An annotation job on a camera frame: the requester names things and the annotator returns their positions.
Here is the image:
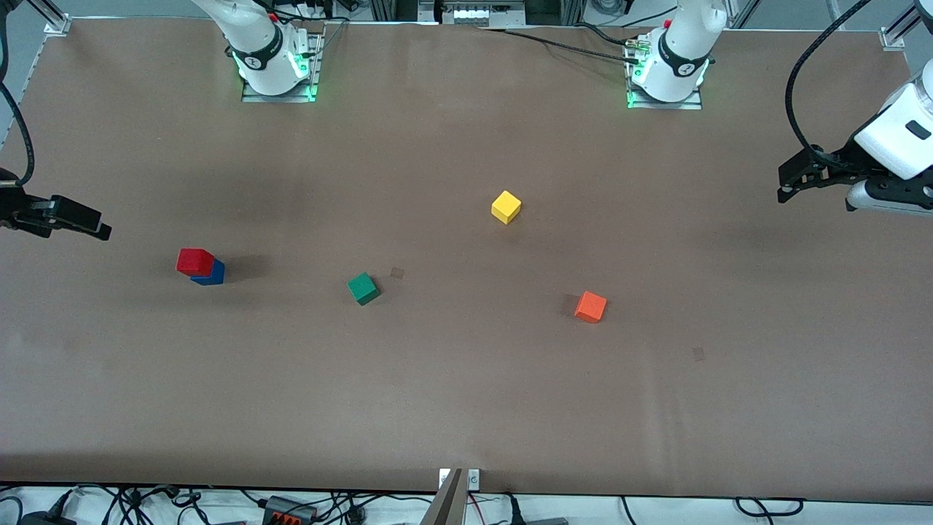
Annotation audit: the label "red cube block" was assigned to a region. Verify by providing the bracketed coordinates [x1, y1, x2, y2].
[176, 248, 216, 277]

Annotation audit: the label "orange cube block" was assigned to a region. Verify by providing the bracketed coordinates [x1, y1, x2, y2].
[574, 291, 608, 324]

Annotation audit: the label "green cube block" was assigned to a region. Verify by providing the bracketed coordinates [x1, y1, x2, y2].
[347, 272, 380, 306]

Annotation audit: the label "yellow cube block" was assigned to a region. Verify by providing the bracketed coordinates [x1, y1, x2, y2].
[491, 190, 523, 225]

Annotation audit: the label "grey connector box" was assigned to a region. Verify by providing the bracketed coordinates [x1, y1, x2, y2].
[435, 0, 527, 28]

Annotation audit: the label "black box orange connectors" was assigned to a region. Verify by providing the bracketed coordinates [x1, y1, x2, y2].
[261, 495, 319, 525]

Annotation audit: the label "brown wooden slat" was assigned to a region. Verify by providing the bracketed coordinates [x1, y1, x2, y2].
[421, 468, 468, 525]

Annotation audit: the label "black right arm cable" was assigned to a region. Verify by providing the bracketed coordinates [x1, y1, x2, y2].
[0, 0, 36, 187]

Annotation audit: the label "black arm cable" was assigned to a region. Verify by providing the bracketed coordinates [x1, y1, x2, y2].
[0, 0, 36, 187]
[785, 0, 875, 168]

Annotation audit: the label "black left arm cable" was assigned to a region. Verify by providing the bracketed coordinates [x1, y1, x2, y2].
[785, 0, 875, 168]

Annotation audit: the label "thin black table cable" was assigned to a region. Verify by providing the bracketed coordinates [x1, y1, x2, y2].
[572, 22, 635, 48]

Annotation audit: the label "thick black table cable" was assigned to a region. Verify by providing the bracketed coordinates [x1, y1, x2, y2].
[474, 26, 644, 65]

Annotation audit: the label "looped black floor cable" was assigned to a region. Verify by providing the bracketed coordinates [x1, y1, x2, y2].
[735, 497, 805, 518]

